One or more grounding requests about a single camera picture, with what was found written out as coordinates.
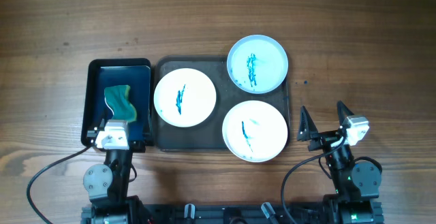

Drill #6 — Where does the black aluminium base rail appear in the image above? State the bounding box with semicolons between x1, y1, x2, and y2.
81;202;385;224

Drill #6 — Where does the white plate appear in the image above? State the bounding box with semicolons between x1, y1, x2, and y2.
153;68;217;127
227;35;289;94
222;100;288;163

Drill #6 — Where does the brown serving tray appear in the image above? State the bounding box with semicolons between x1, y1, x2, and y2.
151;55;292;151

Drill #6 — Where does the green yellow sponge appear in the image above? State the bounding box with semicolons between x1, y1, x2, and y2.
104;85;137;123

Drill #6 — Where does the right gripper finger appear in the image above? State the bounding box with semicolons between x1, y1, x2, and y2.
297;106;318;141
337;101;354;127

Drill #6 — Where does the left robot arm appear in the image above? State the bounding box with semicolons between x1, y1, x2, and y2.
81;150;147;224

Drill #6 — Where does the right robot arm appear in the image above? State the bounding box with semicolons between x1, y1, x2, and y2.
297;101;384;223

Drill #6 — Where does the black water-filled tray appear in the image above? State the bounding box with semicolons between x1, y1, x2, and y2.
80;58;154;152

